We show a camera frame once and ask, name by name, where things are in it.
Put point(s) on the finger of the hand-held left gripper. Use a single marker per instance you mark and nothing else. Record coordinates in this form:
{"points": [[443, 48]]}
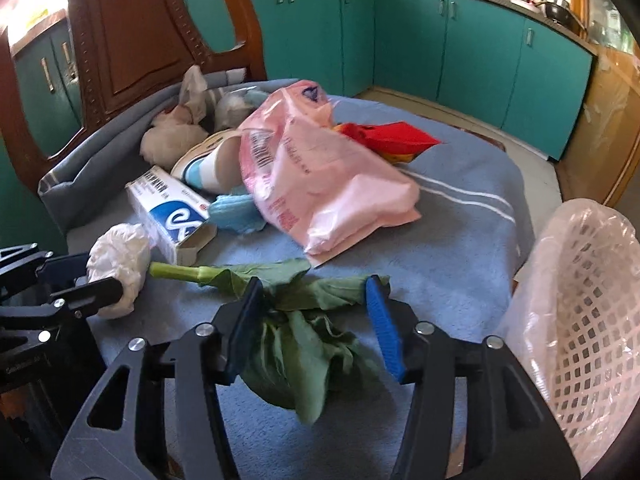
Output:
{"points": [[60, 267], [90, 295]]}

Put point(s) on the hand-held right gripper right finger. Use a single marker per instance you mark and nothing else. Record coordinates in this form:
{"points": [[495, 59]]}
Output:
{"points": [[385, 330]]}

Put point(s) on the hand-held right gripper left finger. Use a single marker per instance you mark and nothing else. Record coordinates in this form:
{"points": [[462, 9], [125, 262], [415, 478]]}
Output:
{"points": [[245, 330]]}

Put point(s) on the white tissue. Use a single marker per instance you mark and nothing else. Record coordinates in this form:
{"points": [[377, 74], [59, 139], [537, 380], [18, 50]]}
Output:
{"points": [[117, 260]]}

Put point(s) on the green vegetable leaf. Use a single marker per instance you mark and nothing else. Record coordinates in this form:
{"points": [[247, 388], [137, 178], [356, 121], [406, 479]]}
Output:
{"points": [[295, 355]]}

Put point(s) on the pink plastic bag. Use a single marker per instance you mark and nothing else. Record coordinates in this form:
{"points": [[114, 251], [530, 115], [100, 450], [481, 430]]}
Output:
{"points": [[310, 180]]}

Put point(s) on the white striped paper cup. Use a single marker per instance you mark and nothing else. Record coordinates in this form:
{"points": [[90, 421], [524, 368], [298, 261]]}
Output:
{"points": [[220, 165]]}

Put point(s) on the blue striped towel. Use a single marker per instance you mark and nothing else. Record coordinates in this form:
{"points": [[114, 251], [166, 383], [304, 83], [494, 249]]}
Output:
{"points": [[450, 240]]}

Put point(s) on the white and blue toothpaste box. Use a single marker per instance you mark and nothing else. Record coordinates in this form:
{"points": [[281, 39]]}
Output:
{"points": [[160, 205]]}

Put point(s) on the blue crumpled cloth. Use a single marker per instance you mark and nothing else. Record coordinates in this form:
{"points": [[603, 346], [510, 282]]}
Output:
{"points": [[235, 212]]}

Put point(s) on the white plastic mesh basket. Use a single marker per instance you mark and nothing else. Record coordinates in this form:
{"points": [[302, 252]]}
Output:
{"points": [[520, 300]]}

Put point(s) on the teal kitchen cabinet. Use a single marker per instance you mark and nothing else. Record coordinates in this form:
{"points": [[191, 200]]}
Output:
{"points": [[400, 35], [45, 105]]}

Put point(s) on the beige crumpled paper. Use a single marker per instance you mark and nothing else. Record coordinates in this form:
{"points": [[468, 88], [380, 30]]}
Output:
{"points": [[170, 140]]}

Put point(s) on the red snack wrapper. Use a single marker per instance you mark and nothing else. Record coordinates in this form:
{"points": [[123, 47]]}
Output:
{"points": [[390, 137]]}

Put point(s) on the grey crumpled plastic bag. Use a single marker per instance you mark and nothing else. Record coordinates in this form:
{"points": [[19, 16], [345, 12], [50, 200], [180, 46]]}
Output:
{"points": [[235, 107]]}

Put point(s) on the wooden framed glass door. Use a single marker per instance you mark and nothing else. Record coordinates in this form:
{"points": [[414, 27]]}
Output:
{"points": [[605, 110]]}

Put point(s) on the dark frying pan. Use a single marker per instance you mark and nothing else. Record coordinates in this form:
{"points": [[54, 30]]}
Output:
{"points": [[560, 10]]}

